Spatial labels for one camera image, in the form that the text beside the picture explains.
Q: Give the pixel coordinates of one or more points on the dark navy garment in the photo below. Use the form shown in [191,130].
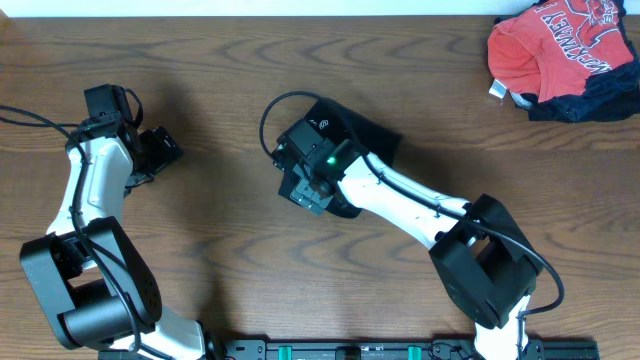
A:
[608,97]

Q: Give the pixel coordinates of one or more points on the red printed t-shirt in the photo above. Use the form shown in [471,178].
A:
[554,47]

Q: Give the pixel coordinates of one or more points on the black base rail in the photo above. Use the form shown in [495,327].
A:
[437,349]

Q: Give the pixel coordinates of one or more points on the black t-shirt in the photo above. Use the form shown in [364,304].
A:
[347,135]

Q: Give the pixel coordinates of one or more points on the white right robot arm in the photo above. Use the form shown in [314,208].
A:
[486,265]

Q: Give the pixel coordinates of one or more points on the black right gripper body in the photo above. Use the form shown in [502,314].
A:
[303,195]

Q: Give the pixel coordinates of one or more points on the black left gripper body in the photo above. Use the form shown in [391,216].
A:
[154,153]

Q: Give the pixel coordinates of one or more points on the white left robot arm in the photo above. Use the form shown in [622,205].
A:
[92,284]

